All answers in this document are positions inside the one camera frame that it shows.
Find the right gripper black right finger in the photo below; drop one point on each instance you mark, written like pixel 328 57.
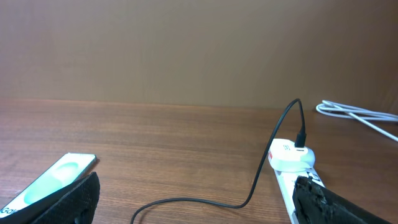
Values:
pixel 314 204

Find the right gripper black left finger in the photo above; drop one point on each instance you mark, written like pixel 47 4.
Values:
pixel 75 203

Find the white power strip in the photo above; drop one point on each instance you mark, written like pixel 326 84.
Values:
pixel 286 181

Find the blue screen Galaxy smartphone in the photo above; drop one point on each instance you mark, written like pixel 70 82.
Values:
pixel 63 172

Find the white USB charger plug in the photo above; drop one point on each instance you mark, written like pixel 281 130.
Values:
pixel 285 157

